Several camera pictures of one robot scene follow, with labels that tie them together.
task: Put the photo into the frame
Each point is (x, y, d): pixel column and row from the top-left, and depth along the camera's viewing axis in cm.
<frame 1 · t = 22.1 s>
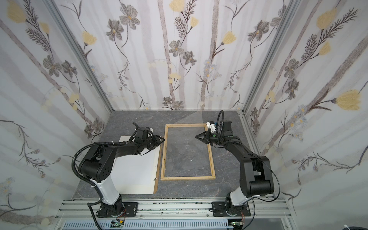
left hand: (161, 136, 96), fingers open
right hand: (194, 134, 82), fingers closed
clear acrylic sheet: (185, 156, 97), on the table
brown wooden backing board: (158, 169, 90), on the table

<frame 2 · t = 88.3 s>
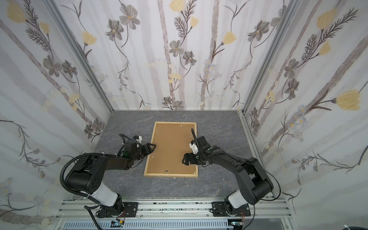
left hand: (151, 145, 94), fingers open
right hand: (183, 161, 87), fingers open
brown wooden backing board: (172, 141, 105), on the table
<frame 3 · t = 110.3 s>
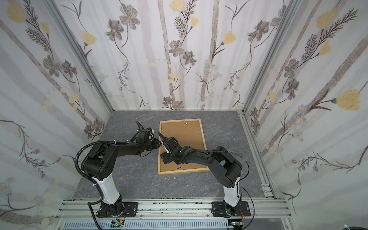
left hand: (158, 141, 100), fingers open
right hand: (162, 149, 90), fingers open
brown wooden backing board: (189, 133, 113), on the table
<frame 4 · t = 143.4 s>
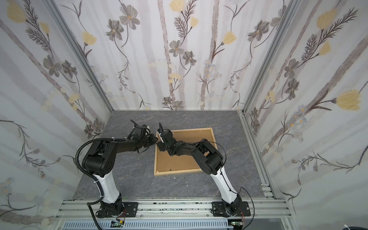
left hand: (156, 135, 101), fingers closed
right hand: (158, 136, 97), fingers open
brown wooden backing board: (166, 162, 88), point 5 cm above the table
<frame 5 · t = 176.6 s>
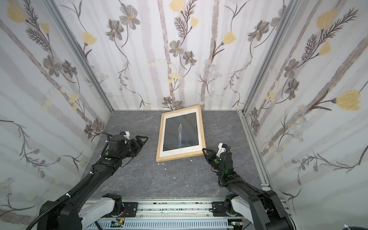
left hand: (144, 137, 82), fingers open
right hand: (198, 148, 83), fingers closed
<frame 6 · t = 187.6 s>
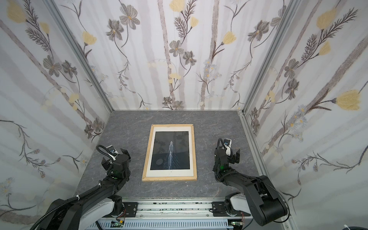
left hand: (111, 149, 84), fingers open
right hand: (228, 145, 87), fingers open
